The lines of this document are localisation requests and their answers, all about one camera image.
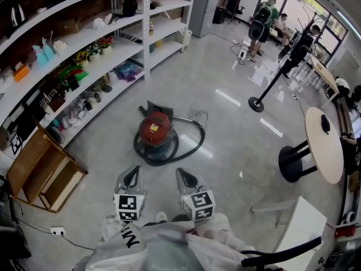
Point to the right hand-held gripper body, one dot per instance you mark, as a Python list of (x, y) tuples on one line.
[(198, 206)]

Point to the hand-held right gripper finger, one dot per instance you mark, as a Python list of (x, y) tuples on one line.
[(180, 182), (200, 183)]

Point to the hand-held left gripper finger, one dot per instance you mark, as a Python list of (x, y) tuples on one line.
[(120, 181), (140, 182)]

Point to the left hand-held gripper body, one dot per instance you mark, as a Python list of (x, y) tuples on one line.
[(129, 206)]

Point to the red vacuum cleaner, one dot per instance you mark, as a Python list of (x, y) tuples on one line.
[(153, 126)]

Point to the person's right forearm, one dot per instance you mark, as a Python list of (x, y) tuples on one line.
[(220, 227)]

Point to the person's left forearm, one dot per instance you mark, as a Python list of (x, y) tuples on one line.
[(112, 230)]

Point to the vacuum wand with grey nozzle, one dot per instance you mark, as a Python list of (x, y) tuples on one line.
[(158, 107)]

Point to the person's black trousers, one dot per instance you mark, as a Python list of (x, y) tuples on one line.
[(182, 217)]

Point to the person's left shoe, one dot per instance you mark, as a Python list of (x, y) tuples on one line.
[(161, 217)]

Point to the person's torso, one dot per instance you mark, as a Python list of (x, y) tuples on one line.
[(169, 247)]

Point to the white power strip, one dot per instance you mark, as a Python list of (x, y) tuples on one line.
[(57, 231)]

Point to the dark glass bottle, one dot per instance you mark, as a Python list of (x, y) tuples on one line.
[(97, 96)]

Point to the black cap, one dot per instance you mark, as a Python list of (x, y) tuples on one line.
[(107, 88)]

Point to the open wooden cabinet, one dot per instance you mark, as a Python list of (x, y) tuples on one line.
[(28, 162)]

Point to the black curved chair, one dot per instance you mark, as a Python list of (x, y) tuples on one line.
[(282, 255)]

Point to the black coat rack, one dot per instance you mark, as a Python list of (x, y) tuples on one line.
[(256, 104)]

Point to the white jug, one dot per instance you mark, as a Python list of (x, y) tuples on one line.
[(112, 78)]

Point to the white table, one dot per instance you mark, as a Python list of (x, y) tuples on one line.
[(304, 227)]

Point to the purple bag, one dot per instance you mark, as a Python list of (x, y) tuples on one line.
[(128, 72)]

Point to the printed pattern card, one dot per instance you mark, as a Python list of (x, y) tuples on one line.
[(16, 143)]

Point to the green toy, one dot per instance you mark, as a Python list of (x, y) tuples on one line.
[(72, 76)]

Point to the yellow flower pot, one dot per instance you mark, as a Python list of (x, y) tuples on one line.
[(82, 59)]

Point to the round wooden table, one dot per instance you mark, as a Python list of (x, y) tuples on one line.
[(324, 151)]

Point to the white flower pot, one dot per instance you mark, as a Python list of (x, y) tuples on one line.
[(93, 54)]

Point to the teal bucket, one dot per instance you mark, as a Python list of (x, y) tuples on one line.
[(151, 48)]

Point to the red flower pot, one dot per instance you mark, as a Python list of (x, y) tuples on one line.
[(105, 46)]

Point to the black pouch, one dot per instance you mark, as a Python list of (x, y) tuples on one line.
[(325, 123)]

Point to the yellow bucket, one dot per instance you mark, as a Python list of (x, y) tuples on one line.
[(158, 44)]

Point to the wide white shelf rack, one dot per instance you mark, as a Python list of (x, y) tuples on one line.
[(84, 41)]

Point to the white pouch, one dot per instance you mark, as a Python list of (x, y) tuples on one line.
[(60, 47)]

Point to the orange box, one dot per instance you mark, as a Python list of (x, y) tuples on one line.
[(21, 73)]

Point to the teal spray bottle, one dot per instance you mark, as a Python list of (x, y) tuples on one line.
[(48, 51), (39, 56)]

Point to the red box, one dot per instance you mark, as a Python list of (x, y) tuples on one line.
[(345, 231)]

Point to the drink bottle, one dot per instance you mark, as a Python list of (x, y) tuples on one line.
[(151, 29)]

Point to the narrow white shelf rack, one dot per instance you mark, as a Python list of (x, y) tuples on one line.
[(169, 24)]

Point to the cardboard box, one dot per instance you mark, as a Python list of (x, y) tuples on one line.
[(67, 27)]

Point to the rectangular wooden table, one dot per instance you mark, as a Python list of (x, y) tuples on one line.
[(324, 72)]

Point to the black box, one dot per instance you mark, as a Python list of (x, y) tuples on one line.
[(218, 15)]

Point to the black pot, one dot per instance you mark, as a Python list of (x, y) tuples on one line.
[(130, 7)]

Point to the silver refrigerator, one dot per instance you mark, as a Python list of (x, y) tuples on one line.
[(203, 7)]

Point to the grey stone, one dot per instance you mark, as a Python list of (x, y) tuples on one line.
[(157, 4)]

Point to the black office chair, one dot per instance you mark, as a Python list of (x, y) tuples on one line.
[(235, 4)]

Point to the steel kettle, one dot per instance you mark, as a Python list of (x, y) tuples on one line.
[(18, 15)]

